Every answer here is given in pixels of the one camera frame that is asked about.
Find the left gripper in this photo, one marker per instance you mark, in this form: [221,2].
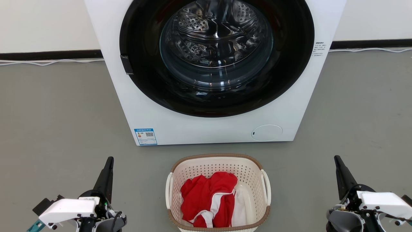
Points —
[103,207]

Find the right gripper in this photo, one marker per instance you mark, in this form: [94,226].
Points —
[353,198]

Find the cream plastic laundry basket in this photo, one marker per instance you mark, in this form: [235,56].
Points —
[206,164]

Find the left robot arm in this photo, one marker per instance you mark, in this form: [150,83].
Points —
[116,224]

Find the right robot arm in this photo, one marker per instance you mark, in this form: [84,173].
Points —
[341,222]

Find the blue energy label sticker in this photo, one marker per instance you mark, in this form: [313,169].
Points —
[145,137]

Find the teal plastic clip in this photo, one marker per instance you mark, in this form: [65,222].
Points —
[34,226]

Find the round white filter cover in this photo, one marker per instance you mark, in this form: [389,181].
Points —
[266,132]

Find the red garment with white trim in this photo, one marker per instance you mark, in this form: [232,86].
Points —
[199,193]

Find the round black glass washer door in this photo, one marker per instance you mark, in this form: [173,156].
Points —
[141,80]

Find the white front-load washing machine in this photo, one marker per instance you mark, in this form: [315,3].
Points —
[209,130]

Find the small printed text sticker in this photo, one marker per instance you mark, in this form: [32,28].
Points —
[319,49]

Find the black baseboard strip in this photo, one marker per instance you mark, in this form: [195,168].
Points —
[48,55]
[370,43]

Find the steel perforated washer drum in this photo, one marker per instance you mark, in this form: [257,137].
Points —
[193,22]

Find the right wrist camera white housing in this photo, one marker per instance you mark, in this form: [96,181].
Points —
[383,201]

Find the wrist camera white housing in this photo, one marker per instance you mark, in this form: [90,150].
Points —
[67,207]
[383,201]

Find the left wrist camera white housing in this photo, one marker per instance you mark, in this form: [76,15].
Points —
[67,207]

